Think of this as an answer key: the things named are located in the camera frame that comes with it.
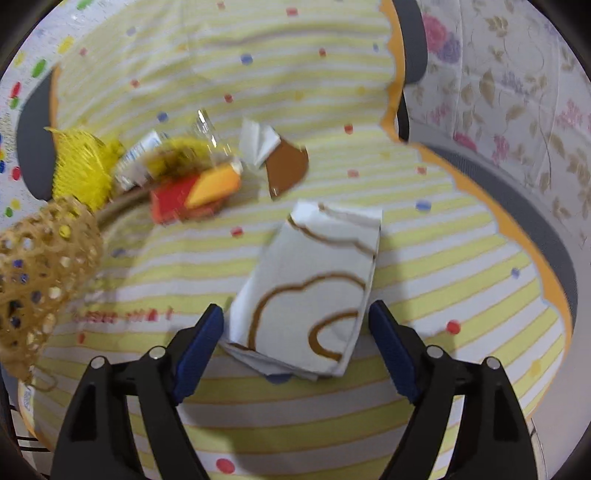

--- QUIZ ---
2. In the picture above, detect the white brown napkin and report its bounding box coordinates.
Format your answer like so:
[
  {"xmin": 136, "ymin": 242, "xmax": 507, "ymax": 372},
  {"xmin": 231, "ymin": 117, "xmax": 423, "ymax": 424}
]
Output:
[{"xmin": 221, "ymin": 201, "xmax": 383, "ymax": 380}]

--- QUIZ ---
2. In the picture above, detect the red orange snack wrapper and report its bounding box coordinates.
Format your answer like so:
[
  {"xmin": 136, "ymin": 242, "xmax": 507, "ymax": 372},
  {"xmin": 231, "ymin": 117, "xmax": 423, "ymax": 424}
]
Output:
[{"xmin": 150, "ymin": 162, "xmax": 242, "ymax": 225}]

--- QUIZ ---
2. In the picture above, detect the yellow mesh net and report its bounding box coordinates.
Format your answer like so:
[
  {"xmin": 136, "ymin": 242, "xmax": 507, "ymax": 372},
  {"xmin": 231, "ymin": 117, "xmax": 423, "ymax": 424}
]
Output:
[{"xmin": 46, "ymin": 127, "xmax": 125, "ymax": 211}]

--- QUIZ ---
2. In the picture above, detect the brown paper scrap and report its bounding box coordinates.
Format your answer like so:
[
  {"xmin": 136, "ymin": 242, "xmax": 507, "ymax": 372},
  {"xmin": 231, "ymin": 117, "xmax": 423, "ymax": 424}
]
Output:
[{"xmin": 264, "ymin": 138, "xmax": 308, "ymax": 200}]

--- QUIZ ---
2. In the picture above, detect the white paper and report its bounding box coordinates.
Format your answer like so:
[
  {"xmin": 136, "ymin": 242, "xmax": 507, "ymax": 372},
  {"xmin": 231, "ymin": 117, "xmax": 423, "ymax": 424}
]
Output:
[{"xmin": 238, "ymin": 118, "xmax": 281, "ymax": 168}]

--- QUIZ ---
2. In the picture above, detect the clear plastic wrapper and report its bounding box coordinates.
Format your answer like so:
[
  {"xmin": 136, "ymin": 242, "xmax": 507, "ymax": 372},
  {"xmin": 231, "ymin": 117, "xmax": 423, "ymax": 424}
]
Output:
[{"xmin": 142, "ymin": 109, "xmax": 235, "ymax": 179}]

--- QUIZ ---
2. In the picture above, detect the yellow striped seat cover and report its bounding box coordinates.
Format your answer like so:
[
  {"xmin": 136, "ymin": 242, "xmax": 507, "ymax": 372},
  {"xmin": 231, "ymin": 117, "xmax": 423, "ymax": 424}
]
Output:
[{"xmin": 2, "ymin": 1, "xmax": 574, "ymax": 479}]

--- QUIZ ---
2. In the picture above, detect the grey black chair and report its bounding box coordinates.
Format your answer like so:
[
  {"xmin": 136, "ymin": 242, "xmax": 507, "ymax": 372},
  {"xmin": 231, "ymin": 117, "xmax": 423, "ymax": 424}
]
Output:
[{"xmin": 394, "ymin": 1, "xmax": 590, "ymax": 320}]

